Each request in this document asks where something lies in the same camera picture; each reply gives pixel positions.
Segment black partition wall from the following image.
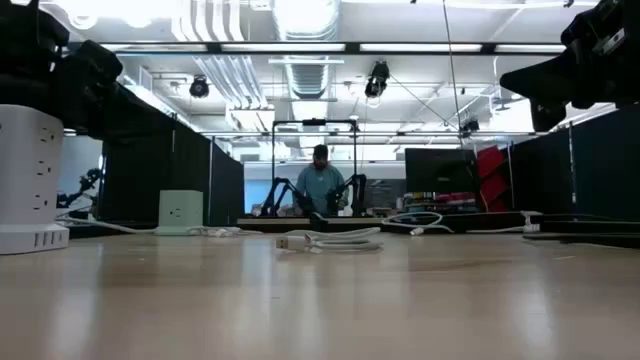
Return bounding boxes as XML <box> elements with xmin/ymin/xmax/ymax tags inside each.
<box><xmin>509</xmin><ymin>102</ymin><xmax>640</xmax><ymax>222</ymax></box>
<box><xmin>97</xmin><ymin>82</ymin><xmax>246</xmax><ymax>227</ymax></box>

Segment white tower power strip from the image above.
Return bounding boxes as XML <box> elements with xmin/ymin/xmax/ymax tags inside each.
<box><xmin>0</xmin><ymin>103</ymin><xmax>70</xmax><ymax>255</ymax></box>

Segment thin white USB cable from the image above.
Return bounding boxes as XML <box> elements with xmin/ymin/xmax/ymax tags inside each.
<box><xmin>381</xmin><ymin>210</ymin><xmax>526</xmax><ymax>236</ymax></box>

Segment black monitor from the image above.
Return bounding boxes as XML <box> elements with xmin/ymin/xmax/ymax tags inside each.
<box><xmin>404</xmin><ymin>147</ymin><xmax>478</xmax><ymax>194</ymax></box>

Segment thin hanging black cable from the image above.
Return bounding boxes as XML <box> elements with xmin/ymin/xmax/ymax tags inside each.
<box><xmin>441</xmin><ymin>0</ymin><xmax>465</xmax><ymax>147</ymax></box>

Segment white ceiling pipes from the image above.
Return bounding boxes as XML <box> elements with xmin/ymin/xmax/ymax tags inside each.
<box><xmin>172</xmin><ymin>0</ymin><xmax>275</xmax><ymax>110</ymax></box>

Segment white braided USB cable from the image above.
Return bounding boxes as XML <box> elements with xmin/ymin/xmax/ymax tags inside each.
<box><xmin>275</xmin><ymin>227</ymin><xmax>385</xmax><ymax>254</ymax></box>

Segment desk with coloured boxes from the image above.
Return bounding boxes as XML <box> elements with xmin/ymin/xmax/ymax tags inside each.
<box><xmin>398</xmin><ymin>191</ymin><xmax>479</xmax><ymax>215</ymax></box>

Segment small white plug block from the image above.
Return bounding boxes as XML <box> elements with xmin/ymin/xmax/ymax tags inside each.
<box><xmin>521</xmin><ymin>209</ymin><xmax>545</xmax><ymax>234</ymax></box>

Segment ribbed silver ventilation duct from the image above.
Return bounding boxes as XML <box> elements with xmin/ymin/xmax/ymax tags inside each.
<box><xmin>272</xmin><ymin>0</ymin><xmax>341</xmax><ymax>100</ymax></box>

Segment long linear ceiling light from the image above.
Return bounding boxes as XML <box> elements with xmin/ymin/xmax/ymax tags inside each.
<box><xmin>64</xmin><ymin>41</ymin><xmax>569</xmax><ymax>56</ymax></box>

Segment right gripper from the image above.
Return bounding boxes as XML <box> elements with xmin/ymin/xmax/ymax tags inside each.
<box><xmin>499</xmin><ymin>0</ymin><xmax>640</xmax><ymax>133</ymax></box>

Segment black ceiling spotlight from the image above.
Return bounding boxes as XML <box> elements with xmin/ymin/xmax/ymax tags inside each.
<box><xmin>188</xmin><ymin>74</ymin><xmax>211</xmax><ymax>99</ymax></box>
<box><xmin>364</xmin><ymin>60</ymin><xmax>391</xmax><ymax>99</ymax></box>

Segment red bin rack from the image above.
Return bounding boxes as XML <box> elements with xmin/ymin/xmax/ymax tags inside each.
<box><xmin>474</xmin><ymin>145</ymin><xmax>512</xmax><ymax>213</ymax></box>

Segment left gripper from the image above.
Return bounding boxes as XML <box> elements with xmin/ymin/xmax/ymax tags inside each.
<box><xmin>0</xmin><ymin>0</ymin><xmax>131</xmax><ymax>141</ymax></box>

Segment person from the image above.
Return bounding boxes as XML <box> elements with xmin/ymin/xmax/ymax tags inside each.
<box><xmin>292</xmin><ymin>144</ymin><xmax>350</xmax><ymax>217</ymax></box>

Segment white cube strip cord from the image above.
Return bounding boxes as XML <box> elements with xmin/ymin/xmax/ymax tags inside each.
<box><xmin>54</xmin><ymin>213</ymin><xmax>161</xmax><ymax>236</ymax></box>

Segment green cube power strip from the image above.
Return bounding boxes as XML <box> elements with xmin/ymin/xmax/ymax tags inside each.
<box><xmin>153</xmin><ymin>189</ymin><xmax>205</xmax><ymax>236</ymax></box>

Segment neighbouring station black frame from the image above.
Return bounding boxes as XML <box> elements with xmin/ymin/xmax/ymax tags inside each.
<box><xmin>271</xmin><ymin>118</ymin><xmax>359</xmax><ymax>217</ymax></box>

